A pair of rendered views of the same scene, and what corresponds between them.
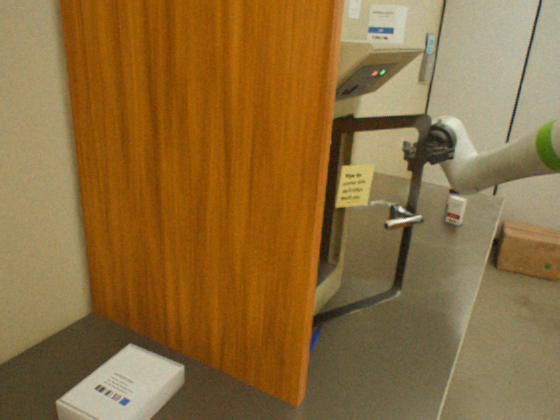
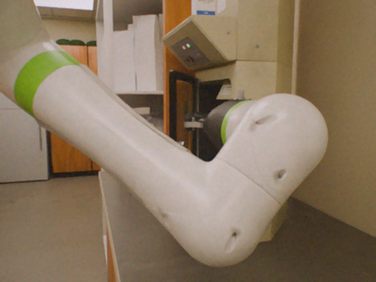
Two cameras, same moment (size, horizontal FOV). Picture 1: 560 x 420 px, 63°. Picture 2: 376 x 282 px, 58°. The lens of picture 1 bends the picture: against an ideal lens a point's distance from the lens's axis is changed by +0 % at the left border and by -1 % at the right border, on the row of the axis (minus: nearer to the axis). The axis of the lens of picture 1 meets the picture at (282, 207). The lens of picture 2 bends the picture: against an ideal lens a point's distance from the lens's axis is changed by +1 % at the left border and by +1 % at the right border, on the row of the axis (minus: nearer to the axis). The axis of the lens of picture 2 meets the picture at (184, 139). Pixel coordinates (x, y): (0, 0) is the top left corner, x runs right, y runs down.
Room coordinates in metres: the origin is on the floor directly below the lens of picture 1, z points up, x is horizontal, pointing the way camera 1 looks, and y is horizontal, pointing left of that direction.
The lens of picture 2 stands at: (1.49, -0.82, 1.32)
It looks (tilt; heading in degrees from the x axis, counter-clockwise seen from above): 7 degrees down; 136
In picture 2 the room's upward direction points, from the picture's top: straight up
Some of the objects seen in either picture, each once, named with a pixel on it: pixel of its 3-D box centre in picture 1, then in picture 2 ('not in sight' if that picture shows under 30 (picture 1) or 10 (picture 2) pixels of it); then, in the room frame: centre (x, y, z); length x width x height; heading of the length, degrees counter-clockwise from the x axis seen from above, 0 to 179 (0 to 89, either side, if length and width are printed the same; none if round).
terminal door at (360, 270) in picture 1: (358, 224); (183, 142); (0.79, -0.14, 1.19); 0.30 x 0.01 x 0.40; 124
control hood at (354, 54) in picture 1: (366, 72); (193, 47); (0.81, -0.13, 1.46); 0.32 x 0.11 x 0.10; 152
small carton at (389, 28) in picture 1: (387, 24); (203, 10); (0.88, -0.17, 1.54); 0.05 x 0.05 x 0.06; 57
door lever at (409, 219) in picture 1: (398, 218); not in sight; (0.80, -0.22, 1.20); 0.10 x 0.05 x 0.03; 124
